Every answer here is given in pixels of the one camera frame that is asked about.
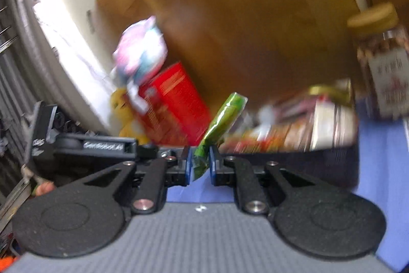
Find red gift bag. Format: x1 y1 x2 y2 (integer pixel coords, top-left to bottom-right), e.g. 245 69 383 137
137 61 212 146

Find green square snack packet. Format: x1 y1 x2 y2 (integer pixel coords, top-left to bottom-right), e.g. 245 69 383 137
192 92 249 181

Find clear cake packet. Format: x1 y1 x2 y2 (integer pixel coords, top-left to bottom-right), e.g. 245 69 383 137
311 99 358 150

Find pink and blue plush toy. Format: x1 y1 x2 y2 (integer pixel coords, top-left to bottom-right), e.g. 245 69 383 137
111 15 169 115

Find thin gold packet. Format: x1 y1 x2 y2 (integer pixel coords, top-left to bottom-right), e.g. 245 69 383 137
308 79 354 105

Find wooden cabinet panel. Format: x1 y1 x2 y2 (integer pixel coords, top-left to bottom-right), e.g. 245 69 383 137
96 0 371 120

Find blue printed cloth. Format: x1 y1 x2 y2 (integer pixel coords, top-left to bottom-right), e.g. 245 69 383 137
166 100 409 272

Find yellow duck plush toy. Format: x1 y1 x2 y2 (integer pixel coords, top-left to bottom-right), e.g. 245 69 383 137
110 88 151 146

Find black cardboard box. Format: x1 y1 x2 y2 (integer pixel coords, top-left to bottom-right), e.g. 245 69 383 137
219 145 360 190

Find pink candy box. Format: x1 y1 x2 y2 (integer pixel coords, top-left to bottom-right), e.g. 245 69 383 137
271 97 320 123

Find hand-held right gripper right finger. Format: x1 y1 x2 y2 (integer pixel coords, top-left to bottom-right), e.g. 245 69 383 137
209 146 349 214

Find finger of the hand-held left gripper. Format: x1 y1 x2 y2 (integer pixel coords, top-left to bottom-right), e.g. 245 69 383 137
137 144 167 162

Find clear nut jar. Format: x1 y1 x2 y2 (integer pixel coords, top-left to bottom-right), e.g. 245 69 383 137
347 3 409 121

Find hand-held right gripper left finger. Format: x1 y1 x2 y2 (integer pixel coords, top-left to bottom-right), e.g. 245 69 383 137
73 147 192 214

